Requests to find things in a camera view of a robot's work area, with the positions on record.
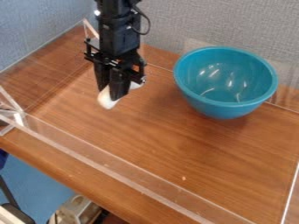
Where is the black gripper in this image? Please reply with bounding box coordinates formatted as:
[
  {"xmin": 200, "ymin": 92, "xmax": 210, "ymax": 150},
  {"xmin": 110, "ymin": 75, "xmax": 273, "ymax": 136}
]
[{"xmin": 84, "ymin": 12, "xmax": 145, "ymax": 101}]

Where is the white brown toy mushroom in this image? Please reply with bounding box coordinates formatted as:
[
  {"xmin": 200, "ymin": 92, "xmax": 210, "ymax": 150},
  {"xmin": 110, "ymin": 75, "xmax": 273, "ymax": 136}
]
[{"xmin": 97, "ymin": 82, "xmax": 144, "ymax": 109}]

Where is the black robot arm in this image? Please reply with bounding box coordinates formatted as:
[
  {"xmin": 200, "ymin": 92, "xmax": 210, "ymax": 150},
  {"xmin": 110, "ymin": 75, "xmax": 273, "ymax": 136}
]
[{"xmin": 84, "ymin": 0, "xmax": 150, "ymax": 102}]

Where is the blue plastic bowl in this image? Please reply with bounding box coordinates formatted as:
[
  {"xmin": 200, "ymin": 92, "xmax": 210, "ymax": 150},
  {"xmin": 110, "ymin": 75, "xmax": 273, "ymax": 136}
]
[{"xmin": 172, "ymin": 46, "xmax": 277, "ymax": 119}]

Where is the white power strip below table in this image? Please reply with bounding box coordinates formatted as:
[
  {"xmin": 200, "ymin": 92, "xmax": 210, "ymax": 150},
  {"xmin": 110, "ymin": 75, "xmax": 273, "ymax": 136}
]
[{"xmin": 46, "ymin": 194, "xmax": 102, "ymax": 224}]

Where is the clear acrylic front barrier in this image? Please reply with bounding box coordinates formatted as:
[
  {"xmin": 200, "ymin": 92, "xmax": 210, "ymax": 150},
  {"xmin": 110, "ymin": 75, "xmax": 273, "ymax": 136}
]
[{"xmin": 4, "ymin": 114, "xmax": 255, "ymax": 224}]

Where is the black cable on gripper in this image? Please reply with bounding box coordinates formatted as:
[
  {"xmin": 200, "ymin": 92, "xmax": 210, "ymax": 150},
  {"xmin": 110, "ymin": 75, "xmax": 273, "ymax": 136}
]
[{"xmin": 129, "ymin": 3, "xmax": 152, "ymax": 37}]

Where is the clear acrylic corner bracket left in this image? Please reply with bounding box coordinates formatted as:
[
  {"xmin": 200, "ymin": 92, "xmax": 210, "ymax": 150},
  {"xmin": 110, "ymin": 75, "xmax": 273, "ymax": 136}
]
[{"xmin": 0, "ymin": 86, "xmax": 25, "ymax": 137}]

